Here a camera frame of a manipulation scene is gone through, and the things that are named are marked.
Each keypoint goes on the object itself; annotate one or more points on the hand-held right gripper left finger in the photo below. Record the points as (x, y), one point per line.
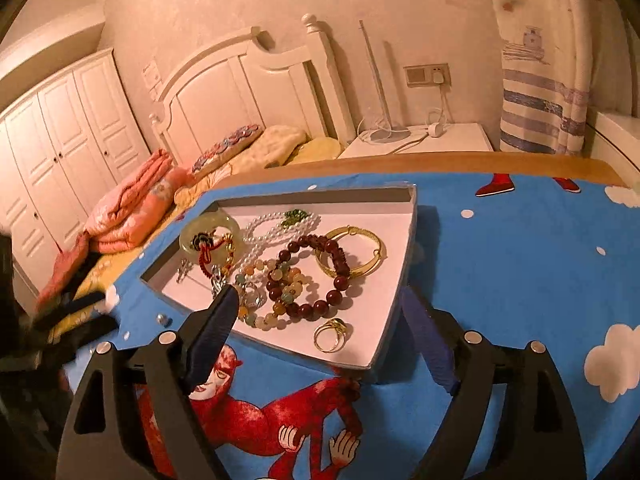
(215, 330)

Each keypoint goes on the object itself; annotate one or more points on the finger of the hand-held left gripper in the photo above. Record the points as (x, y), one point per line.
(82, 305)
(92, 330)

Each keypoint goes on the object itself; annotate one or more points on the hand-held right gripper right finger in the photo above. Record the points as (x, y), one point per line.
(430, 345)

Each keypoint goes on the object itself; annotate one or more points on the white flower pendant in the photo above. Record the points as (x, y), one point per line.
(252, 295)

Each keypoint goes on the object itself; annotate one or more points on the grey cardboard box tray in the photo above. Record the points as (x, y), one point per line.
(360, 300)

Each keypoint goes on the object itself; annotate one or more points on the green jade bangle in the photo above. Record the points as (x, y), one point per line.
(192, 237)

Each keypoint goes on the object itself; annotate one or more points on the gold bangle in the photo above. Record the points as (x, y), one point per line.
(372, 260)

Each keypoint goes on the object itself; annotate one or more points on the pink folded quilt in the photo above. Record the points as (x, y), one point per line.
(130, 200)

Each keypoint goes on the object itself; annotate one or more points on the blue cartoon printed cloth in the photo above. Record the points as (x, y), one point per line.
(525, 270)

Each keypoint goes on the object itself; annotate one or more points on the white wardrobe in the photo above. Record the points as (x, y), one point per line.
(55, 160)

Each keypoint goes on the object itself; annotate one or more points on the embroidered flower pillow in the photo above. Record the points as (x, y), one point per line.
(225, 147)

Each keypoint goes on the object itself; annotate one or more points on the cream pillow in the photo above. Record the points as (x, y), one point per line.
(272, 145)

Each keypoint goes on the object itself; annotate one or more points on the white nightstand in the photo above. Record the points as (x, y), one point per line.
(450, 142)

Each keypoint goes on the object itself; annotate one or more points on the white floor lamp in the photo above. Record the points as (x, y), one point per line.
(382, 125)

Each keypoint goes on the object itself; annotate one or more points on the white bed headboard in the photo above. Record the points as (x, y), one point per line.
(215, 90)

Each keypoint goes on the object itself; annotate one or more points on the white charger plug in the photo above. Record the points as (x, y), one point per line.
(438, 79)

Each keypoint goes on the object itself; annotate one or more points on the striped printed curtain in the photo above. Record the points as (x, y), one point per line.
(545, 85)

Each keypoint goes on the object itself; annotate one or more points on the white wall switch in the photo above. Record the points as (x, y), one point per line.
(151, 74)

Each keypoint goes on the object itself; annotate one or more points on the wall socket panel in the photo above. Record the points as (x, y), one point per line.
(420, 75)

